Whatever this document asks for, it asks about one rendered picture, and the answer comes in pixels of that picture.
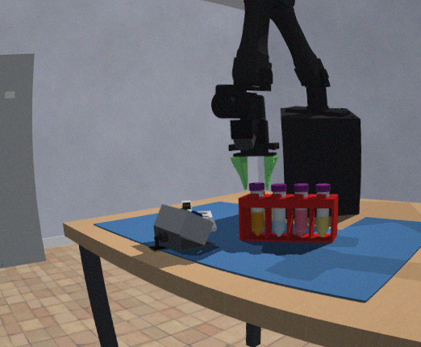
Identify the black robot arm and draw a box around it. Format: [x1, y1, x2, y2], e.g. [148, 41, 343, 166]
[211, 0, 350, 150]

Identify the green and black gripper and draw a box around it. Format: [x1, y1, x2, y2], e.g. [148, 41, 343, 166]
[231, 143, 279, 190]

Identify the blue bench mat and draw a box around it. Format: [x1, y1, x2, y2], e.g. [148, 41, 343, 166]
[94, 201, 421, 303]

